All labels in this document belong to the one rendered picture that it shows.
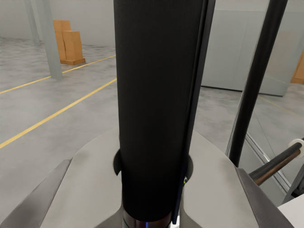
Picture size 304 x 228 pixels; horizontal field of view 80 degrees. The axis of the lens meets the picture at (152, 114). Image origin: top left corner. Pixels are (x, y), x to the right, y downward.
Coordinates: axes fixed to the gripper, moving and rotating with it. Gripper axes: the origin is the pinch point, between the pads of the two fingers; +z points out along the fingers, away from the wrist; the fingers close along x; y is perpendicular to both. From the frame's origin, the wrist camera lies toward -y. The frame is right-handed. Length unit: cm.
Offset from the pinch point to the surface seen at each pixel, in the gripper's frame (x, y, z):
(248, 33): 232, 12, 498
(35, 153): -162, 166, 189
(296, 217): 38, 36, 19
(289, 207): 38, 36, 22
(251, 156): 70, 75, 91
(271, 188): 70, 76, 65
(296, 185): 55, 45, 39
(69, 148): -119, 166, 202
